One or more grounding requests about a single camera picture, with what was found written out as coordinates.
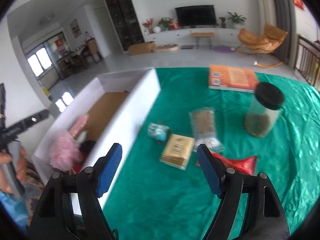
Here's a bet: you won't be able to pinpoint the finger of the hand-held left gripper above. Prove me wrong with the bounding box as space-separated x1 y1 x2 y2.
21 109 50 131
0 82 6 130

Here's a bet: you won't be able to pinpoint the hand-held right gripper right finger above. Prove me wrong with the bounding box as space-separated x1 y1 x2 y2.
196 144 290 240

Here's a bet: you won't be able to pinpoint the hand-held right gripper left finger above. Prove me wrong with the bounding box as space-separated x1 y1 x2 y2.
28 142 123 240

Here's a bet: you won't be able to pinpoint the red foil packet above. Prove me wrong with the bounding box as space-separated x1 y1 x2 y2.
196 151 258 176

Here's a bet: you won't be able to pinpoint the tan tissue pack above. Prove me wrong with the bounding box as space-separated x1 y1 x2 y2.
159 134 195 170

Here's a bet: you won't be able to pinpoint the pink mesh bath sponge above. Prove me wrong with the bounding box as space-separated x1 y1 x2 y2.
49 130 83 172

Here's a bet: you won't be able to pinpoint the pink striped packet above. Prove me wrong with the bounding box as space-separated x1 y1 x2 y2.
69 114 90 139

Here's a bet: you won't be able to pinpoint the cotton swab packet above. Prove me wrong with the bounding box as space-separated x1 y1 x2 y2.
189 107 224 153

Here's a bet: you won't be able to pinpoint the teal yarn ball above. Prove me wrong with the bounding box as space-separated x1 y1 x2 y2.
147 122 171 142

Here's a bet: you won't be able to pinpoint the white cardboard box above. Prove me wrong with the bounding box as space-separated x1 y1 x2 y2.
32 67 161 217

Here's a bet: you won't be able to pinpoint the person's left hand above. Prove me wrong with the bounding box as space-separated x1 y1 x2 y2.
0 146 28 194

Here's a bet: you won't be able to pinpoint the yellow standing sign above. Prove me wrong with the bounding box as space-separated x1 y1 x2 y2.
41 87 53 100

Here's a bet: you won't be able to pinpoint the floral cushioned chair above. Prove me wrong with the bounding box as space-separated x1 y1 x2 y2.
24 159 49 205

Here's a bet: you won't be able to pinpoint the kitchen window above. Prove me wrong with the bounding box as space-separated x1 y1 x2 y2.
27 49 52 77

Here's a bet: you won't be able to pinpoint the dark wooden dining chair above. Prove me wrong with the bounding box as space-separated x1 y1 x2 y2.
57 57 73 77

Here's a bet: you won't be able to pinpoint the clear jar with black lid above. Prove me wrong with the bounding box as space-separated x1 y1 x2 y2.
244 82 285 138

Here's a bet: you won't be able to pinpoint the wooden dining table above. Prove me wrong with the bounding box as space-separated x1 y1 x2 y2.
66 46 88 68

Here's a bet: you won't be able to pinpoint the tan back dining chair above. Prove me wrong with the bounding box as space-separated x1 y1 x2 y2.
86 40 102 62

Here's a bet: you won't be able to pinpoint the orange book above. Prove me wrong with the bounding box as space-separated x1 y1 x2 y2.
208 64 259 93

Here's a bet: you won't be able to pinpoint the white interior door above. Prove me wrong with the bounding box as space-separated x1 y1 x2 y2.
94 6 112 58

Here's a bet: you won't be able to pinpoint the purple round mat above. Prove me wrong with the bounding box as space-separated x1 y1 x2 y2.
212 45 235 53

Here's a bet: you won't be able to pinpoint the brown cardboard box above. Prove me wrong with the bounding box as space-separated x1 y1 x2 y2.
128 41 156 56

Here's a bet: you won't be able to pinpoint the beige oval pet bed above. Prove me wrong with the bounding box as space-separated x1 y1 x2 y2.
152 44 179 54

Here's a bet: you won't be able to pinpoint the dark glass display cabinet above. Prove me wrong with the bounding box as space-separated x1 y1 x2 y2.
101 0 145 53

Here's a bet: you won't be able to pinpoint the orange bench stool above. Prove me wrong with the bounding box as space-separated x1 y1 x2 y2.
190 32 215 49

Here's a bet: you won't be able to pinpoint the white television cabinet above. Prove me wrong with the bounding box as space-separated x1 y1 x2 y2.
144 26 247 49

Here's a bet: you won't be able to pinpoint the orange rocking chair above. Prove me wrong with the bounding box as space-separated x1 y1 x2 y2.
236 23 288 68

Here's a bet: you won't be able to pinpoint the red flowers in vase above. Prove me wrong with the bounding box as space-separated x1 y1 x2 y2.
142 18 154 35

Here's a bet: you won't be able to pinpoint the large green potted plant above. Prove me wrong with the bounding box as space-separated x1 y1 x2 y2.
227 12 247 29

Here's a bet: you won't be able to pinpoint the green plant with red ribbon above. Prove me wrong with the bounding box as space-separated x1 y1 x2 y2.
158 17 173 32

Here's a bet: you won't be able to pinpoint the flat screen television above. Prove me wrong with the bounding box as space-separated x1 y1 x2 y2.
175 4 217 27

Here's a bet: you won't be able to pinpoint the grey curtain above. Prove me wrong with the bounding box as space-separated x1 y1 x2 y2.
269 0 299 67

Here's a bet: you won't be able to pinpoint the covered standing air conditioner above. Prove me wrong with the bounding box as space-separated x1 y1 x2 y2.
254 0 273 30

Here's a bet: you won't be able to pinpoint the framed wall picture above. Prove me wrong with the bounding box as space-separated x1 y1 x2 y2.
69 19 82 38

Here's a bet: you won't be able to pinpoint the wooden slatted rail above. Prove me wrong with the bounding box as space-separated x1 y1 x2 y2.
295 34 320 87

